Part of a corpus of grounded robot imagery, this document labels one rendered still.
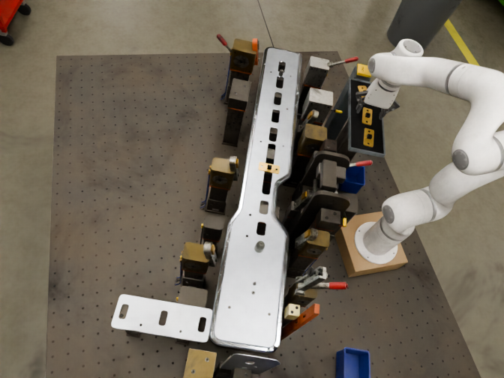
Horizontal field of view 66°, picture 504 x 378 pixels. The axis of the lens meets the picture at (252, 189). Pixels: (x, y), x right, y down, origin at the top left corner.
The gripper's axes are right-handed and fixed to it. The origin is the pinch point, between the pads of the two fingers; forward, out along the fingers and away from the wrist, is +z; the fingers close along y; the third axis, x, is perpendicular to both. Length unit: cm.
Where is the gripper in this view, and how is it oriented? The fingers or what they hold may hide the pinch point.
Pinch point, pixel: (370, 112)
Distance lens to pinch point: 159.5
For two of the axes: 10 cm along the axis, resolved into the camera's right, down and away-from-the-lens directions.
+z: -1.6, 4.9, 8.5
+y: -9.7, -2.6, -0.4
